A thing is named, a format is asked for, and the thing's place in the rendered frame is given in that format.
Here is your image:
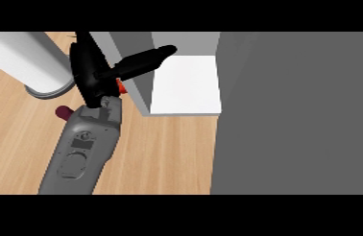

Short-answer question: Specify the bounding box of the orange red object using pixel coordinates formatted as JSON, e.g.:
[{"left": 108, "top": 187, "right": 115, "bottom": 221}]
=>
[{"left": 115, "top": 79, "right": 128, "bottom": 95}]

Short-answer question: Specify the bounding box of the white cylindrical appliance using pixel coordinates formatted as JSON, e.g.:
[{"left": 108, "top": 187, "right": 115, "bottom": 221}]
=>
[{"left": 0, "top": 32, "right": 77, "bottom": 100}]

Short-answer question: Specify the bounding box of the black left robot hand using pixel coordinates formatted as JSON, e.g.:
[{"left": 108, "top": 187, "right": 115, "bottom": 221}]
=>
[{"left": 68, "top": 32, "right": 178, "bottom": 109}]

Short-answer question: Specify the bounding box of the dark grey cabinet door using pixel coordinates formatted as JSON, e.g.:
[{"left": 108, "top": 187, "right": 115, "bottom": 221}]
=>
[{"left": 209, "top": 32, "right": 363, "bottom": 196}]

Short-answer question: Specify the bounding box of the grey open cabinet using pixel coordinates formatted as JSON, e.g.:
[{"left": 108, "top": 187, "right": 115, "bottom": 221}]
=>
[{"left": 90, "top": 32, "right": 223, "bottom": 117}]

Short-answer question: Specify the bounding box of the dark red wine bottle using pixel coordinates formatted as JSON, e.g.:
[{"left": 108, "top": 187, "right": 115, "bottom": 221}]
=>
[{"left": 55, "top": 106, "right": 75, "bottom": 122}]

